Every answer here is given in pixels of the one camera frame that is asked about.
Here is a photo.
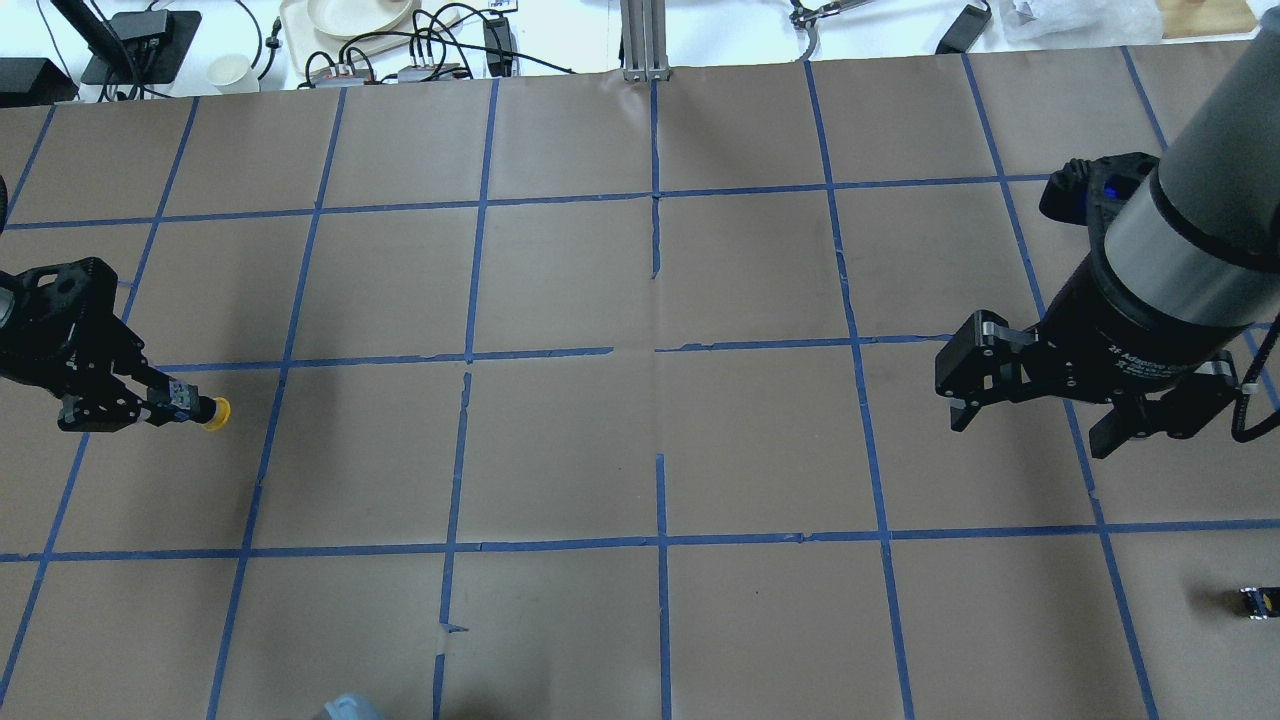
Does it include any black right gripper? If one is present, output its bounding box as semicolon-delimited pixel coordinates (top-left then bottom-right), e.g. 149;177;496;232
934;255;1243;460

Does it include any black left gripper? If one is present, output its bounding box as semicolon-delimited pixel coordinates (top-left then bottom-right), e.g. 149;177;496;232
1;258;186;433

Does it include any yellow push button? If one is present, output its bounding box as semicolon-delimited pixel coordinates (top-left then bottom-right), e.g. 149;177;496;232
146;378;232;430

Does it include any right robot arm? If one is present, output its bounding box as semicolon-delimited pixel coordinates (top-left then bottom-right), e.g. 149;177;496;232
934;9;1279;459

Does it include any black device stand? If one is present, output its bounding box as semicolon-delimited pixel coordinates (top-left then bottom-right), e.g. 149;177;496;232
52;1;204;87

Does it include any white paper cup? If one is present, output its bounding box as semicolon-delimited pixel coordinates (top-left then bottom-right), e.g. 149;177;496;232
206;54;260;95

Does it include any clear plastic bag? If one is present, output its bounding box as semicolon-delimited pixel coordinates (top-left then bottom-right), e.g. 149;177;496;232
1001;1;1165;45

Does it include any black power adapter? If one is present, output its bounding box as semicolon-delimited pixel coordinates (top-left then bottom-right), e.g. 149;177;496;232
934;1;993;55

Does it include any wooden cutting board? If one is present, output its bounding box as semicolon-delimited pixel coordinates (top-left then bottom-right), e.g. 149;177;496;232
1155;0;1258;40

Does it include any beige tray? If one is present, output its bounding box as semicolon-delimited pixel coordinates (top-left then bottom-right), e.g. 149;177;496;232
279;1;422;74

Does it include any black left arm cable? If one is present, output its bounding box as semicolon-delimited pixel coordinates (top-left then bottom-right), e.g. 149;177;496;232
1230;310;1280;443

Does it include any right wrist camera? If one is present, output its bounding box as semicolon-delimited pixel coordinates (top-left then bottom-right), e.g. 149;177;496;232
1038;152;1160;242

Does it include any aluminium frame post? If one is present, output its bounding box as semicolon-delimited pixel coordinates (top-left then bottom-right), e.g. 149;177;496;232
620;0;671;83

